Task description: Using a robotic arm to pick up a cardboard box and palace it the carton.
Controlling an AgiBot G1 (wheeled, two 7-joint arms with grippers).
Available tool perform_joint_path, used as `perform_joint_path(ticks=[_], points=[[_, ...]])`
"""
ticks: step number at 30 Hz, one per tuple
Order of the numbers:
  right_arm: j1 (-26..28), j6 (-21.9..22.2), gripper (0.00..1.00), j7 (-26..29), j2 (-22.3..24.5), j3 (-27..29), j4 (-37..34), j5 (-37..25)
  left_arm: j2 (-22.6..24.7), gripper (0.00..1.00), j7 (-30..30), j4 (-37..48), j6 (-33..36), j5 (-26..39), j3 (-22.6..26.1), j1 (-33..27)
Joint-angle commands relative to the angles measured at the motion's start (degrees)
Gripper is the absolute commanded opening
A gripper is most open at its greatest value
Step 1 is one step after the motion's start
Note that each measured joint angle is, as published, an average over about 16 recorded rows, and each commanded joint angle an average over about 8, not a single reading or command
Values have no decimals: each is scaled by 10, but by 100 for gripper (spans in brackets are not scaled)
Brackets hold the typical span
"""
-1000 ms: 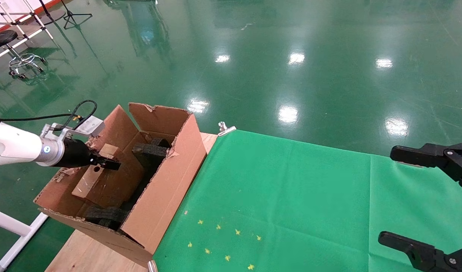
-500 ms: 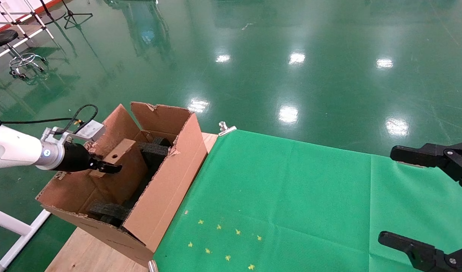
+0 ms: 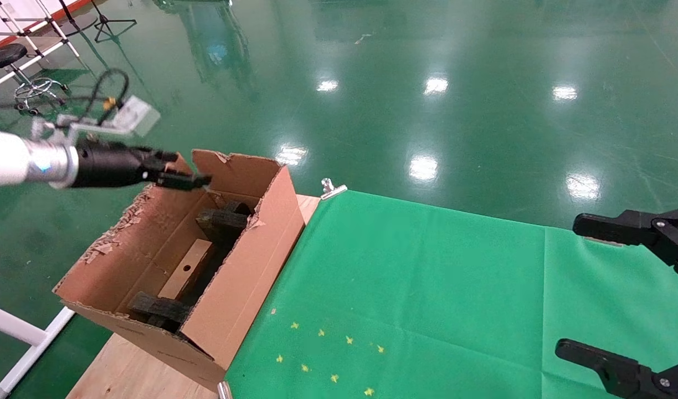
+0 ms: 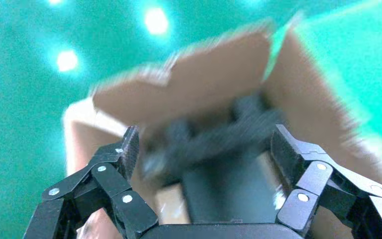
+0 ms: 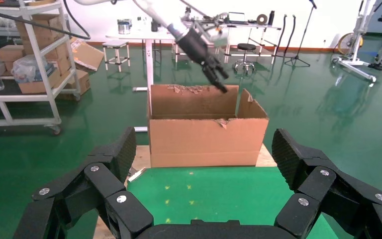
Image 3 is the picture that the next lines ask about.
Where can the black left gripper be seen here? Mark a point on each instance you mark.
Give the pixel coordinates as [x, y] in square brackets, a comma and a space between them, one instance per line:
[109, 163]

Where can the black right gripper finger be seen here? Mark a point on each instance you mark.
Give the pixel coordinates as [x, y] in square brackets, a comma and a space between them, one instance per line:
[627, 377]
[638, 227]

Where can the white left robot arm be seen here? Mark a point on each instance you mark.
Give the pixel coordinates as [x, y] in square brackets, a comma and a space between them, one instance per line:
[12, 158]

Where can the large open cardboard carton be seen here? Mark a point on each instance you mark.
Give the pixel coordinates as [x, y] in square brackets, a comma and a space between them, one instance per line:
[250, 288]

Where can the silver cloth clamp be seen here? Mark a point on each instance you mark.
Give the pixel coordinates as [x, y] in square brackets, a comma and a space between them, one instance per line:
[330, 190]
[224, 391]

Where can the black tripod stand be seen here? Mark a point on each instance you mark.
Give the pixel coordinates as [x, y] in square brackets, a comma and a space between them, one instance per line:
[102, 19]

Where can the black round stand base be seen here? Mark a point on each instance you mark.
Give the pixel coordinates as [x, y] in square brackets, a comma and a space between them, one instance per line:
[81, 25]

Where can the white pipe rack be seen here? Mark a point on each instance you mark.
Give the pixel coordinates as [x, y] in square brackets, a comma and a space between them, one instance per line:
[40, 55]

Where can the black stool with chrome base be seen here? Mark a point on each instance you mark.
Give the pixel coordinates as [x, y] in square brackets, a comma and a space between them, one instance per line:
[4, 55]

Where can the green tablecloth with yellow stars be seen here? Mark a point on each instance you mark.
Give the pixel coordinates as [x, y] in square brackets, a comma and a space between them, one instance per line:
[427, 288]

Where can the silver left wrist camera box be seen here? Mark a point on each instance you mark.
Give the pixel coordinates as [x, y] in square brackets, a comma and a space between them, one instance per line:
[134, 116]

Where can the white table frame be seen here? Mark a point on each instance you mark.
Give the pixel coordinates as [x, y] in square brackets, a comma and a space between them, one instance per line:
[18, 330]

